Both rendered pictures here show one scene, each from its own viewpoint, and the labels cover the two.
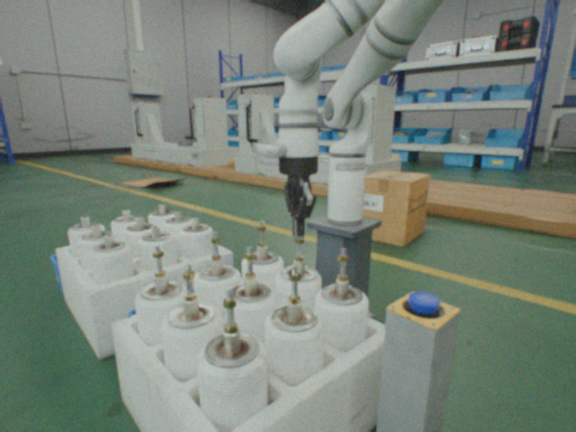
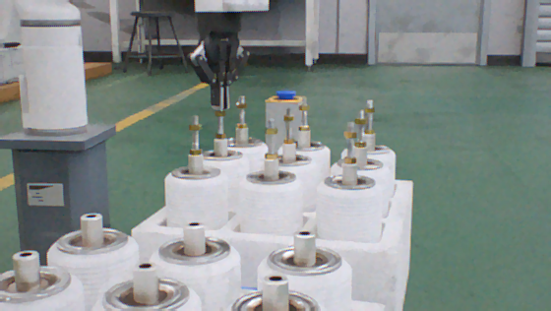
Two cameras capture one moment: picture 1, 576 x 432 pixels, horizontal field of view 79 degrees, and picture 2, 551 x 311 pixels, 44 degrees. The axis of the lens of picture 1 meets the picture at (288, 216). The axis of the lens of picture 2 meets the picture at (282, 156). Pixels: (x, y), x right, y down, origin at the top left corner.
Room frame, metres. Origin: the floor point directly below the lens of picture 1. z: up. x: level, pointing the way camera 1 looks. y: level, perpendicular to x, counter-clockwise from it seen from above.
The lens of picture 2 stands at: (1.21, 0.97, 0.50)
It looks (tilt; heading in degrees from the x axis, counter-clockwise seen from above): 13 degrees down; 236
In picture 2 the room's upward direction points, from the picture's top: straight up
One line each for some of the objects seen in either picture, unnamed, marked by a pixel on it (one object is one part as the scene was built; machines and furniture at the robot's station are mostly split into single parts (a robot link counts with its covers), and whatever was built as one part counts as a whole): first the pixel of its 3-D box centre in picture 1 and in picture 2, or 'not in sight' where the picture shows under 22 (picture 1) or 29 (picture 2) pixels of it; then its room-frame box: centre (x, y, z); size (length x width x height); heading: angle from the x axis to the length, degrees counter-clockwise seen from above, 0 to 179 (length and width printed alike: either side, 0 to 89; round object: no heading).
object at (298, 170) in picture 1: (298, 177); (218, 36); (0.66, -0.02, 0.45); 0.08 x 0.08 x 0.09
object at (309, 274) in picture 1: (298, 273); (220, 155); (0.66, -0.02, 0.25); 0.08 x 0.08 x 0.01
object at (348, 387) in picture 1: (253, 367); (288, 252); (0.59, 0.07, 0.09); 0.39 x 0.39 x 0.18; 42
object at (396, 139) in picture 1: (404, 135); not in sight; (5.31, -1.72, 0.36); 0.50 x 0.38 x 0.21; 139
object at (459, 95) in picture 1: (472, 94); not in sight; (4.73, -2.37, 0.90); 0.50 x 0.38 x 0.21; 137
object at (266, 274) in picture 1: (263, 294); (198, 229); (0.75, 0.06, 0.16); 0.10 x 0.10 x 0.18
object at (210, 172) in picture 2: (262, 258); (196, 173); (0.75, 0.06, 0.25); 0.08 x 0.08 x 0.01
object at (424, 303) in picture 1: (423, 304); (285, 95); (0.42, -0.18, 0.32); 0.04 x 0.04 x 0.02
